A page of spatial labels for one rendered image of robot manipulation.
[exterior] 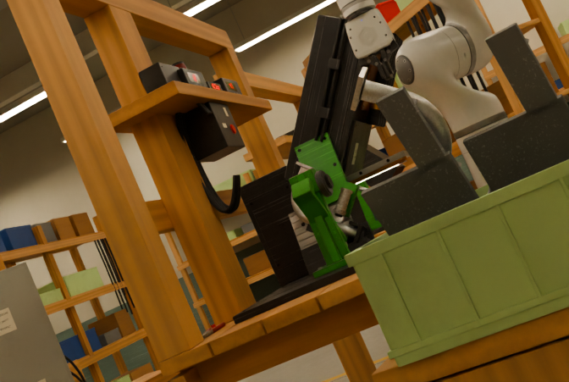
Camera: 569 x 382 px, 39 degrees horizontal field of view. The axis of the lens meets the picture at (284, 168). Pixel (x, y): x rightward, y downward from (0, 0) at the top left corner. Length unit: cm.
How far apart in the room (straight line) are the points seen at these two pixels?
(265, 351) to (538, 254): 99
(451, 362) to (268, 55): 1088
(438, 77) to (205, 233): 87
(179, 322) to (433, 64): 82
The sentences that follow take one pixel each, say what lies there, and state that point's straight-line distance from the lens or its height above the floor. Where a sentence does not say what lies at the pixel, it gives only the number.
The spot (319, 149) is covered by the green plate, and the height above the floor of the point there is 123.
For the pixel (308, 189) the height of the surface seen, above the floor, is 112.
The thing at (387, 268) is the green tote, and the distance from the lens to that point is 112.
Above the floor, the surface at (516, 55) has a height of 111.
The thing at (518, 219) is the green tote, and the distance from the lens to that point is 108.
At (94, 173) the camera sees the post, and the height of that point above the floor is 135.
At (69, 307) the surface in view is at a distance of 813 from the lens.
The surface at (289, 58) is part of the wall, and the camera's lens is 1182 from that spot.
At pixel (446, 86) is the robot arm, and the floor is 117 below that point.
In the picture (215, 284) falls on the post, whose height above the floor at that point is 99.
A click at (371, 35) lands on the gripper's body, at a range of 200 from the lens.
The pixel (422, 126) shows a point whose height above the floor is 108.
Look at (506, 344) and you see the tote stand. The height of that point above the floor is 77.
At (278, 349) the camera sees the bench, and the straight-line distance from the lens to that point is 193.
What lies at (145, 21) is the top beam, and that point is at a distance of 267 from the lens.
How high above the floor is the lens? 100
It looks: 5 degrees up
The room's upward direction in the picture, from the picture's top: 24 degrees counter-clockwise
